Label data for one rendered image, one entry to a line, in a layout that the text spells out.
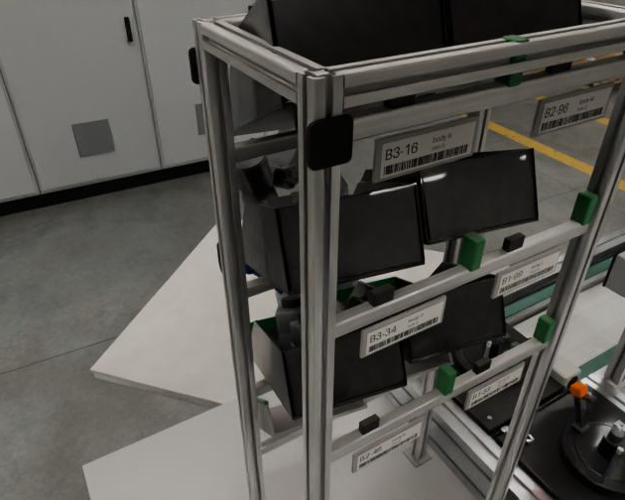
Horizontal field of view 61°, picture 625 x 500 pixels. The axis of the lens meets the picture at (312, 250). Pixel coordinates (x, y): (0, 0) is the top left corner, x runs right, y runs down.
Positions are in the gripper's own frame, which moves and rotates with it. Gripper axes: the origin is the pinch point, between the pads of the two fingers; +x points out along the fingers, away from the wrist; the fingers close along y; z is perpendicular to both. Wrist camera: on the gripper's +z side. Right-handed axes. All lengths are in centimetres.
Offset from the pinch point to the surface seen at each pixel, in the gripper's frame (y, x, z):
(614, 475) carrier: 42, 38, -21
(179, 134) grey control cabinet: 12, -263, -175
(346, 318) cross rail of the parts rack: -4.7, 25.2, 26.7
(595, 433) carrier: 45, 31, -23
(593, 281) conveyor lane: 85, -5, -42
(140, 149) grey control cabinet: -16, -258, -178
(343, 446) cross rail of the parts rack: -4.9, 29.7, 11.3
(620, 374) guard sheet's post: 59, 22, -27
